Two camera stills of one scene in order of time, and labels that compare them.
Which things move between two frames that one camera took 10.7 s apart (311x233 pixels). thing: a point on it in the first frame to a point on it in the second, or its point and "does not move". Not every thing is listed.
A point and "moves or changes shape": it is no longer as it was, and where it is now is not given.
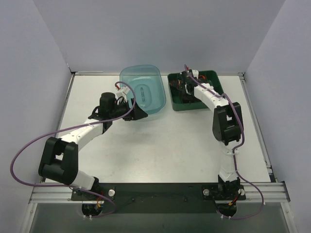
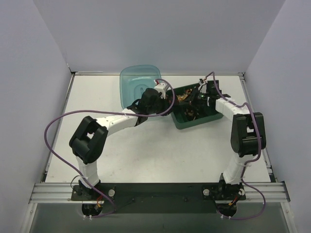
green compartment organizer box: [204, 93] moves or changes shape
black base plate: [161, 198] does not move
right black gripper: [183, 91] to [197, 99]
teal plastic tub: [147, 82] does not move
